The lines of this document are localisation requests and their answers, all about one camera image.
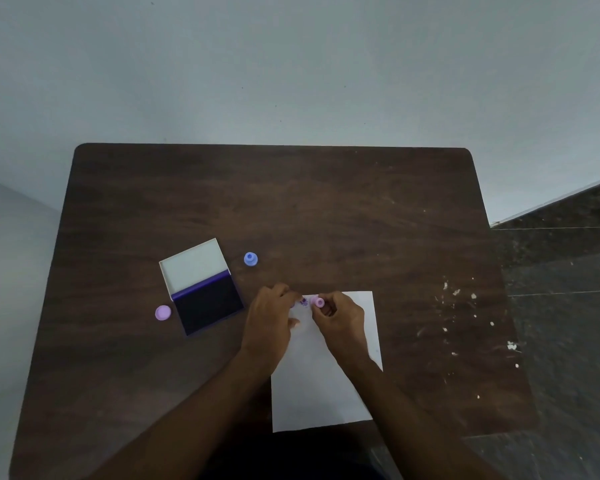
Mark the open purple ink pad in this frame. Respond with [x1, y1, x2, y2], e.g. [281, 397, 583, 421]
[159, 238, 245, 336]

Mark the white paper sheet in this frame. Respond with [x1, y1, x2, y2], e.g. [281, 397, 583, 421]
[271, 291, 384, 433]

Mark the person's left hand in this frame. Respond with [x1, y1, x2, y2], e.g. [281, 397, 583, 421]
[240, 283, 304, 366]

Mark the dark wooden table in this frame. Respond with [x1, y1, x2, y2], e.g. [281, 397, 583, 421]
[9, 143, 540, 480]

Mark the person's right hand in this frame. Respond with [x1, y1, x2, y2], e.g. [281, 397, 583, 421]
[311, 292, 371, 368]

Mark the person's left forearm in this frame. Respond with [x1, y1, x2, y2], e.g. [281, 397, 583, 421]
[82, 349, 281, 480]

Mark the person's right forearm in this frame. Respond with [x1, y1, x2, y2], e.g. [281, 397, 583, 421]
[341, 356, 511, 480]

